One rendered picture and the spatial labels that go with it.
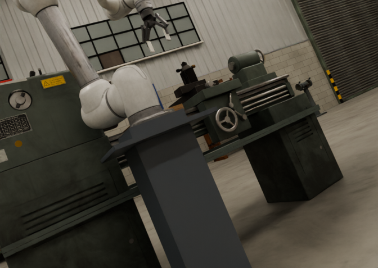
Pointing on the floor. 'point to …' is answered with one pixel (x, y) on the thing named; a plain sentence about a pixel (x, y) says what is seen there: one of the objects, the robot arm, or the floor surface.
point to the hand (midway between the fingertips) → (160, 44)
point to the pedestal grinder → (308, 94)
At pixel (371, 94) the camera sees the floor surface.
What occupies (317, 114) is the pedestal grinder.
